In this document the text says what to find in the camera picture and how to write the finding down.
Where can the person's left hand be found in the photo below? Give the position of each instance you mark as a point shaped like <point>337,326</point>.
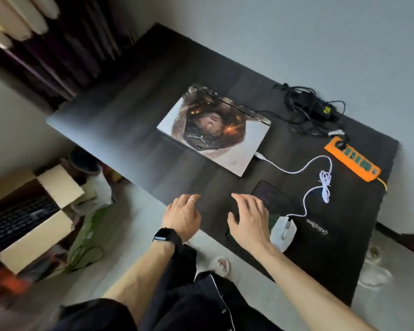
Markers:
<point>183,217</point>

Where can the person's right hand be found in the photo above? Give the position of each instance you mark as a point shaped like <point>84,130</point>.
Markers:
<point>253,227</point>

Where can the white computer mouse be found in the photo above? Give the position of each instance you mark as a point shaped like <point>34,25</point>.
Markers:
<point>283,234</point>

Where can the dark green patterned mouse pad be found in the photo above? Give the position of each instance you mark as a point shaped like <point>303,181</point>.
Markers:
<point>317,244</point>

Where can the laptop with printed portrait skin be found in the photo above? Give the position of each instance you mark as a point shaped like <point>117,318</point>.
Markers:
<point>241,155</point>

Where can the black keyboard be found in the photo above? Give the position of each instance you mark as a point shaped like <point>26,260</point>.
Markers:
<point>17,220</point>

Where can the person's right forearm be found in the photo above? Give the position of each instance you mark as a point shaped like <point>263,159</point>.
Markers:
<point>310,296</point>

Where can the person's left forearm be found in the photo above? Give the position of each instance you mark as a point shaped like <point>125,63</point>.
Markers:
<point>141,279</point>

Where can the dark wooden desk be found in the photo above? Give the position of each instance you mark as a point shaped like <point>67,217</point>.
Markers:
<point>124,117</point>

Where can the black smartwatch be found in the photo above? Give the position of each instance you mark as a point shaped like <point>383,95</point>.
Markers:
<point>167,236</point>

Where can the black trousers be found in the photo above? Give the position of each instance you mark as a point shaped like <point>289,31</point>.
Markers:
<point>183,268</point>

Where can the white patterned slipper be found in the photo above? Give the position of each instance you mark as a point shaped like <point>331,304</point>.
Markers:
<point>219,266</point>

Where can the white plastic bag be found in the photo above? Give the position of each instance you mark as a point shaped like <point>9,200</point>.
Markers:
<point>96,193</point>

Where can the black shirt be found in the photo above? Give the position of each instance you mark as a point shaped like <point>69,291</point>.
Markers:
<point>193,310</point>

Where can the green bag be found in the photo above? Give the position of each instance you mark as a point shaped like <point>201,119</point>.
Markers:
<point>86,234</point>

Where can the maroon round bag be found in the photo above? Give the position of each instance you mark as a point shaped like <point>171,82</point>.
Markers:
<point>84,160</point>

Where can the orange power strip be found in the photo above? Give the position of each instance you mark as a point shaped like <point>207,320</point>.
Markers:
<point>355,160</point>

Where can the white fluffy slipper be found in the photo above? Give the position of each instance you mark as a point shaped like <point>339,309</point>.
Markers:
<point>376,277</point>
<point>373,255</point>

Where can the brown cardboard box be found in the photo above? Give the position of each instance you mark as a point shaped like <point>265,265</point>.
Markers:
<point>62,184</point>

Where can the orange plastic object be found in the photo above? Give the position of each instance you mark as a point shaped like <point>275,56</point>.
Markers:
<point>15,284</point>

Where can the pink bedding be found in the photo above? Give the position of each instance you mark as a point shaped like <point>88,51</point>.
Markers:
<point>7,320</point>

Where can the cream and purple curtain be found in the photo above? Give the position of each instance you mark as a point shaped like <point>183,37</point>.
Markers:
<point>55,37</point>

